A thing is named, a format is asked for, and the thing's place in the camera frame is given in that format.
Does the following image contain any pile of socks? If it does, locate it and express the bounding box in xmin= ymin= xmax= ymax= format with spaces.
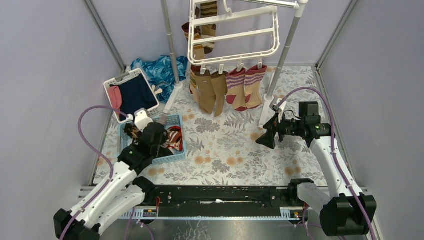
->
xmin=124 ymin=123 xmax=183 ymax=158

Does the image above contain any pink cloth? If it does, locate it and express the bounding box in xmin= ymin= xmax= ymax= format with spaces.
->
xmin=107 ymin=85 xmax=122 ymax=120

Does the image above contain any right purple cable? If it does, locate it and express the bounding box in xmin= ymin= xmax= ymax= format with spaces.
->
xmin=273 ymin=86 xmax=378 ymax=240

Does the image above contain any red striped sock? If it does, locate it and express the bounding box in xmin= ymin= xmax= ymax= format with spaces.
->
xmin=226 ymin=67 xmax=248 ymax=112
xmin=244 ymin=65 xmax=268 ymax=109

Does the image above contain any white laundry basket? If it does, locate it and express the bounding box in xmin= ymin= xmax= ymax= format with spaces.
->
xmin=103 ymin=68 xmax=160 ymax=117

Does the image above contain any tan ribbed sock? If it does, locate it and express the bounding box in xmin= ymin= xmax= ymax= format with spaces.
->
xmin=194 ymin=70 xmax=216 ymax=114

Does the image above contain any brown patterned hanging sock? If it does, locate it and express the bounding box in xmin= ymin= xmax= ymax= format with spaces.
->
xmin=199 ymin=0 xmax=220 ymax=55

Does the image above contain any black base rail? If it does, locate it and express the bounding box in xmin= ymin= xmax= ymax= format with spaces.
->
xmin=134 ymin=185 xmax=306 ymax=221

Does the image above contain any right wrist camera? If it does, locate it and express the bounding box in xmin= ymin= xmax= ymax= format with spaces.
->
xmin=270 ymin=101 xmax=287 ymax=123

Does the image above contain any blue patterned cloth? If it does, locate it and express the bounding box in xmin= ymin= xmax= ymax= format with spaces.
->
xmin=130 ymin=55 xmax=176 ymax=103

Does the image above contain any dark navy cloth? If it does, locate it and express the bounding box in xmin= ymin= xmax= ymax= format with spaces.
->
xmin=111 ymin=75 xmax=158 ymax=115

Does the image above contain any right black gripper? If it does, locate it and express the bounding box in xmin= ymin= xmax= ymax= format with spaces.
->
xmin=255 ymin=111 xmax=305 ymax=150

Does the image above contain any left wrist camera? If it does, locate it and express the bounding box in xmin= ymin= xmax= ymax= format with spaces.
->
xmin=133 ymin=108 xmax=154 ymax=132

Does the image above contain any blue laundry basket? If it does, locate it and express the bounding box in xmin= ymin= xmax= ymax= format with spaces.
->
xmin=118 ymin=114 xmax=188 ymax=165

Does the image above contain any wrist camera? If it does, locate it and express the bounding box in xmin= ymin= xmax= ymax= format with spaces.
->
xmin=133 ymin=108 xmax=154 ymax=132
xmin=270 ymin=101 xmax=287 ymax=123

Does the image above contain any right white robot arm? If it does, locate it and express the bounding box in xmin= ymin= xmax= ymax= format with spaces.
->
xmin=256 ymin=101 xmax=377 ymax=237

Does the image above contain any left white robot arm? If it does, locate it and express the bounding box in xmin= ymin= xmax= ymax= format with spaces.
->
xmin=53 ymin=116 xmax=168 ymax=240

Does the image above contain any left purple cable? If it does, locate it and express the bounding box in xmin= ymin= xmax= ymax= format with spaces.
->
xmin=58 ymin=105 xmax=135 ymax=240

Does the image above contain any purple cable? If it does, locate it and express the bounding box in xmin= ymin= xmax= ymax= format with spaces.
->
xmin=58 ymin=105 xmax=135 ymax=240
xmin=273 ymin=86 xmax=378 ymax=240

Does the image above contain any white sock hanger frame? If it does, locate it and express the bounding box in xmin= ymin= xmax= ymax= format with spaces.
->
xmin=197 ymin=0 xmax=273 ymax=60

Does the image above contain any striped green tan sock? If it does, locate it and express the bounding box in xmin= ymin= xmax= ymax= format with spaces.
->
xmin=181 ymin=22 xmax=205 ymax=104

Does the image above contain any silver drying rack stand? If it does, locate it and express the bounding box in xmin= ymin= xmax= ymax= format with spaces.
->
xmin=160 ymin=0 xmax=310 ymax=130

